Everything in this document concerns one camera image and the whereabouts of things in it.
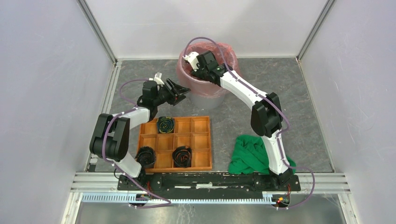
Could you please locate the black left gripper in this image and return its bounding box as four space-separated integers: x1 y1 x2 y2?
154 78 191 106

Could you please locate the grey plastic trash bin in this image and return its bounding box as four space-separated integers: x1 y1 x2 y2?
189 90 226 110

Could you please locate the red plastic trash bag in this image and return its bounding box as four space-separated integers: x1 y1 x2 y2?
176 42 243 98

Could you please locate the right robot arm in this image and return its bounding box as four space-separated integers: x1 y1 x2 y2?
183 51 293 190

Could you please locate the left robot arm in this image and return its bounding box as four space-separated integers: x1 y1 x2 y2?
89 78 190 190

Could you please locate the dark rolled sock top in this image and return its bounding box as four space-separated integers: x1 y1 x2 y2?
156 116 175 133

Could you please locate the dark rolled sock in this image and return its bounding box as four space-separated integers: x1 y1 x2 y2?
172 146 192 168
156 116 175 133
135 146 156 169

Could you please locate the orange wooden compartment tray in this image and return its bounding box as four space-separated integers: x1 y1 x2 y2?
136 116 212 173

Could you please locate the dark rolled sock bottom middle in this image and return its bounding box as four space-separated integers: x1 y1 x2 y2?
172 146 192 168

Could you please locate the dark rolled sock bottom left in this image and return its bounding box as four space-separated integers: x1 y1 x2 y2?
135 146 156 169

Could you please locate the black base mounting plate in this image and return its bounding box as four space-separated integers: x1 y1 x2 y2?
117 171 301 200

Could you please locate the green cloth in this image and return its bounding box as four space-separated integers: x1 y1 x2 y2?
228 134 283 175

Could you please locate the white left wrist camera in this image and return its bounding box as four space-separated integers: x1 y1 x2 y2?
153 72 164 85

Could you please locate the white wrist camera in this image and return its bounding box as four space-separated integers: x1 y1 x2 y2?
182 51 199 71
153 72 164 85

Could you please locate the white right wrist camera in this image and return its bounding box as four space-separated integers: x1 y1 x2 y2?
182 51 199 71

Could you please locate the aluminium frame post left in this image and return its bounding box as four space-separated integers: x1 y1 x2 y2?
77 0 118 64

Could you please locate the aluminium frame post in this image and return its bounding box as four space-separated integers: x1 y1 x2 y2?
296 0 336 61
77 0 118 64

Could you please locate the white slotted cable duct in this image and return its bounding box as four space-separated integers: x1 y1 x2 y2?
81 192 275 205

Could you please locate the aluminium frame post right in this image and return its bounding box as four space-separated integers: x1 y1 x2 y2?
296 0 336 61

